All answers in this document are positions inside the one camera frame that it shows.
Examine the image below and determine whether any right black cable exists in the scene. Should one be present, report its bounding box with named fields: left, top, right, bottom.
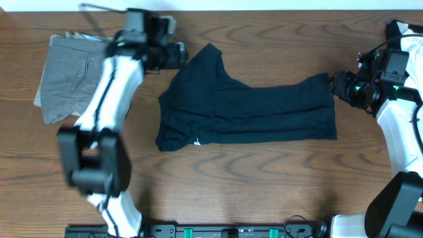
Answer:
left=356, top=32, right=423, bottom=63

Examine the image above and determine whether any dark navy t-shirt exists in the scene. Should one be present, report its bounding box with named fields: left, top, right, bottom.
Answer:
left=155, top=44, right=337, bottom=151

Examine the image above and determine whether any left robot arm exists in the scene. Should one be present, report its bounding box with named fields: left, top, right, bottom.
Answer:
left=58, top=30, right=186, bottom=237

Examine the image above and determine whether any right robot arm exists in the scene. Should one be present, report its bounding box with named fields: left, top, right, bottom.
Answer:
left=329, top=69, right=422, bottom=237

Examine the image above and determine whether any black and white garment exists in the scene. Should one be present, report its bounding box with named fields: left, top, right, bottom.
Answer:
left=385, top=20, right=422, bottom=93

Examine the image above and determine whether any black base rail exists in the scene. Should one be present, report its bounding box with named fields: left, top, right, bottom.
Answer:
left=64, top=223, right=331, bottom=238

